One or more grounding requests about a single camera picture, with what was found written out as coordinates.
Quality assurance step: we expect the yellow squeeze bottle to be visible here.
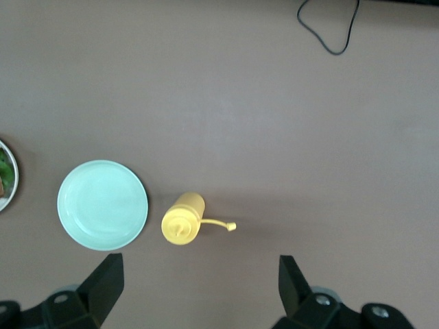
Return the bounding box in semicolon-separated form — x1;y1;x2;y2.
161;192;237;246

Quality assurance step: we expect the thin black looped cable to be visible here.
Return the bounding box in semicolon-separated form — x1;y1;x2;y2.
296;0;361;56

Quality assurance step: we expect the green lettuce leaf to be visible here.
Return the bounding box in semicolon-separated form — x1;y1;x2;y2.
0;149;16;197

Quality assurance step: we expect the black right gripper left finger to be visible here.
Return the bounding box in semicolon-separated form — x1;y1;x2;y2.
0;252;124;329

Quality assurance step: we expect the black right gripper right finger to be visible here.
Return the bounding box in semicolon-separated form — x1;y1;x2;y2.
272;255;412;329

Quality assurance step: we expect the beige plate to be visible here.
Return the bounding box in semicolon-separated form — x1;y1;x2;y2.
0;138;20;214

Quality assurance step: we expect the mint green plate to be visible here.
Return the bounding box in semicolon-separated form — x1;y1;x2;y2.
56;159;150;252

